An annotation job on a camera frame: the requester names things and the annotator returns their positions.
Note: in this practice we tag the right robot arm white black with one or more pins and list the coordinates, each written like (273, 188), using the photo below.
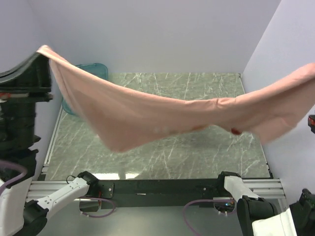
(258, 217)

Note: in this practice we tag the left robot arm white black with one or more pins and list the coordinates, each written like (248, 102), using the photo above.
(19, 217)

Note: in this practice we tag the pink printed t shirt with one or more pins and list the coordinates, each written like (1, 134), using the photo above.
(124, 118)

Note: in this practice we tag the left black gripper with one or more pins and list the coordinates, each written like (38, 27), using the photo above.
(31, 79)

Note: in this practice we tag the teal plastic bin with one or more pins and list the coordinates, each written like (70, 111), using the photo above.
(97, 69)

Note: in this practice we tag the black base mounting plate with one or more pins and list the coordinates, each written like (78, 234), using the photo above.
(159, 192)

